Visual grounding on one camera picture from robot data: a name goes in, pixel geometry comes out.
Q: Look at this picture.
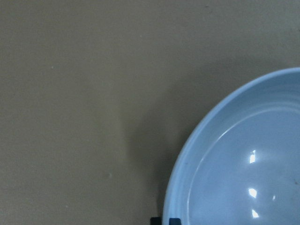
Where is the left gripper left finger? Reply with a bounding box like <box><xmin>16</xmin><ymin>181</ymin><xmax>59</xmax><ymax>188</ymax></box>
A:
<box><xmin>150</xmin><ymin>217</ymin><xmax>162</xmax><ymax>225</ymax></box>

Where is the blue round plate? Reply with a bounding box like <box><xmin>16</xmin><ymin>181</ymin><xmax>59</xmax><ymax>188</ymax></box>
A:
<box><xmin>162</xmin><ymin>67</ymin><xmax>300</xmax><ymax>225</ymax></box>

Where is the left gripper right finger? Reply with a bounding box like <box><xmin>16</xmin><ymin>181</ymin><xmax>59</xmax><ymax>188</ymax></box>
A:
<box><xmin>169</xmin><ymin>218</ymin><xmax>181</xmax><ymax>225</ymax></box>

